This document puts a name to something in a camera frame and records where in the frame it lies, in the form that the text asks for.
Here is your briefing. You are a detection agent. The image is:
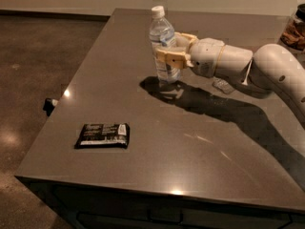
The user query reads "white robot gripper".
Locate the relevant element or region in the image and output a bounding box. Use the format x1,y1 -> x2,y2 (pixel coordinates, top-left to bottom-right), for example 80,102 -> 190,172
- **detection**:
155,32 -> 225,78

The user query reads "blue label plastic bottle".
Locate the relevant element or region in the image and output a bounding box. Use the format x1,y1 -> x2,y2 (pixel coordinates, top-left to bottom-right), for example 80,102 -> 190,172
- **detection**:
149,6 -> 180,84

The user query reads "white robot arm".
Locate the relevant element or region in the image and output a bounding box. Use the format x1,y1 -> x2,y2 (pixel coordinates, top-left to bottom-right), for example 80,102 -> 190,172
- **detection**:
155,32 -> 305,128

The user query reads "clear crushed plastic bottle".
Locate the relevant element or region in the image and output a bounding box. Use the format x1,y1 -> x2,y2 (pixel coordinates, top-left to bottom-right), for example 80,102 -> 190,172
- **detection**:
213,77 -> 235,94

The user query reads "clear jar with snacks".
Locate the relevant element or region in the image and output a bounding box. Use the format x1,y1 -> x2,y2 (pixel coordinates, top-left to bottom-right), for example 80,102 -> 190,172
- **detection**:
280,4 -> 305,52

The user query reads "black snack bar wrapper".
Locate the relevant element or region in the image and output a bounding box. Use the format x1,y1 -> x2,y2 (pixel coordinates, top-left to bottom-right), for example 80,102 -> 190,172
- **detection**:
75,123 -> 130,149

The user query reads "dark cabinet drawer front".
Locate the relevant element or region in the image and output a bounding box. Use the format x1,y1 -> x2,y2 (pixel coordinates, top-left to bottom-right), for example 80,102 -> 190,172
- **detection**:
17,176 -> 305,229

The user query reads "black drawer handle knob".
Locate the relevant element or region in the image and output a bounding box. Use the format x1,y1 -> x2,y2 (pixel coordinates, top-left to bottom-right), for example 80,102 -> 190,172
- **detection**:
43,98 -> 58,116

